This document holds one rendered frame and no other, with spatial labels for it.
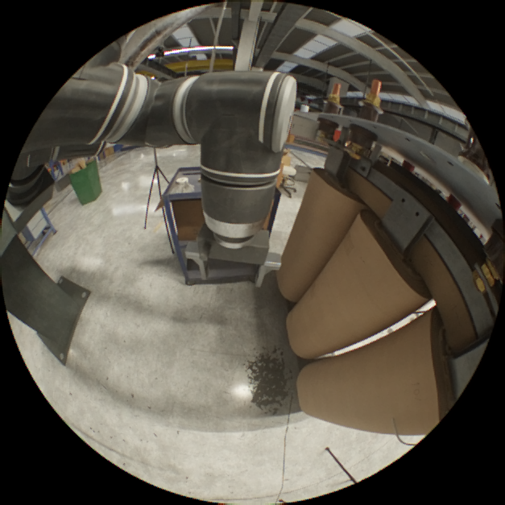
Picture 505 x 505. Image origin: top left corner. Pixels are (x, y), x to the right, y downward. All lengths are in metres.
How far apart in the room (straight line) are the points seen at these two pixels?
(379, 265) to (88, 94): 0.62
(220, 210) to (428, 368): 0.53
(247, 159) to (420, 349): 0.52
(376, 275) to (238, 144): 0.47
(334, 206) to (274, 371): 1.15
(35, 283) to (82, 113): 1.61
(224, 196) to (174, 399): 1.32
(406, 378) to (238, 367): 1.06
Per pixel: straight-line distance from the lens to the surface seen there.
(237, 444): 1.41
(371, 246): 0.52
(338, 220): 0.75
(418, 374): 0.50
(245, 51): 11.41
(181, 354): 1.33
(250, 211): 0.21
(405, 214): 0.50
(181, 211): 0.99
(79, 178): 4.07
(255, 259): 0.30
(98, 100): 0.20
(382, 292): 0.51
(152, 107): 0.23
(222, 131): 0.18
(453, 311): 0.56
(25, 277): 1.70
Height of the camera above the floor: 1.28
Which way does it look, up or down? 47 degrees down
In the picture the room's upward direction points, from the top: 11 degrees clockwise
